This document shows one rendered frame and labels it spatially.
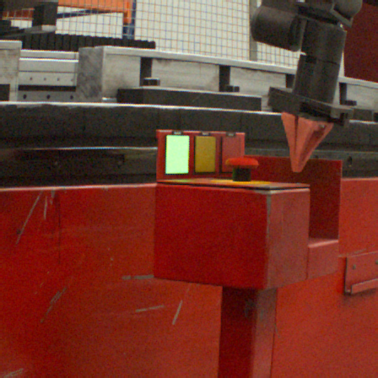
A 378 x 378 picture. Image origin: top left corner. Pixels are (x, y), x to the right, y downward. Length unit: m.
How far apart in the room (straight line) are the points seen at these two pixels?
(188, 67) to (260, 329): 0.56
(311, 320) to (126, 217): 0.53
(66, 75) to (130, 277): 0.53
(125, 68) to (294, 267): 0.49
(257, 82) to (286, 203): 0.67
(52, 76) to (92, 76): 0.27
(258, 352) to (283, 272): 0.14
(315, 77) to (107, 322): 0.45
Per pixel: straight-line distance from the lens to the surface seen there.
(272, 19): 1.34
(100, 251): 1.41
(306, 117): 1.31
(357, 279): 1.97
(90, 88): 1.59
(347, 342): 1.98
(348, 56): 3.33
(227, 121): 1.60
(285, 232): 1.24
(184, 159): 1.32
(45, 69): 1.84
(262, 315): 1.32
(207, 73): 1.76
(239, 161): 1.26
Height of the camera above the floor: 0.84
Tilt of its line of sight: 3 degrees down
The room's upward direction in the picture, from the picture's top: 2 degrees clockwise
